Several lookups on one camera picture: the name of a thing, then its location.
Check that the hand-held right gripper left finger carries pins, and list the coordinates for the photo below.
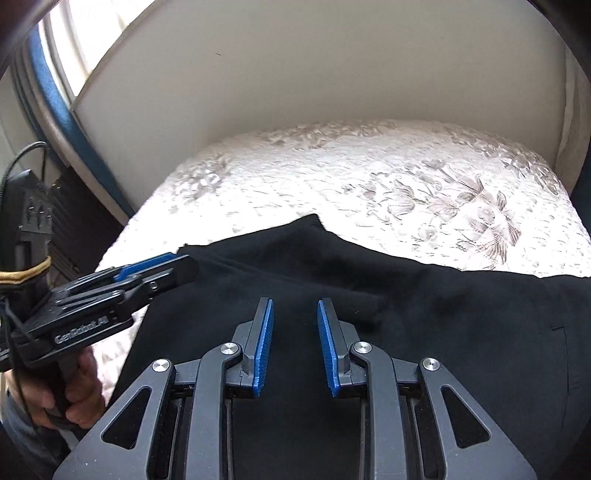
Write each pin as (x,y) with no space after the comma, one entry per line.
(263,346)

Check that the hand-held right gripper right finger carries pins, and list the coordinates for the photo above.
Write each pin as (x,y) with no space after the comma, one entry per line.
(328,346)

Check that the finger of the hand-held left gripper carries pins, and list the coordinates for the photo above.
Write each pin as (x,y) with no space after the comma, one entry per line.
(178,273)
(143,266)

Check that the black pants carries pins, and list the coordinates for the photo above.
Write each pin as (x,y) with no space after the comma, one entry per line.
(415,323)

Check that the person's left forearm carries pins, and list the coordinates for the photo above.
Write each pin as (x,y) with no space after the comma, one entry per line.
(21,427)

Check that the person's left hand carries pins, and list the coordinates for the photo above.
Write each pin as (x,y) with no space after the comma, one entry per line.
(87,387)

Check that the yellow elastic band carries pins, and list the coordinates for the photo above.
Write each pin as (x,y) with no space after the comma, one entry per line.
(27,272)

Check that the black ribbed furniture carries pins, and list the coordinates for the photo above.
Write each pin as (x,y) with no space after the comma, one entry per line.
(78,221)

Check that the quilted floral mattress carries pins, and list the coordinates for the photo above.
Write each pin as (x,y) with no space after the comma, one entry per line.
(369,184)

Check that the window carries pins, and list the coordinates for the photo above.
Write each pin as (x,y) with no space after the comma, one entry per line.
(92,41)

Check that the beige headboard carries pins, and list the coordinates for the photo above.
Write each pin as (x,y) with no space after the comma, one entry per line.
(300,69)

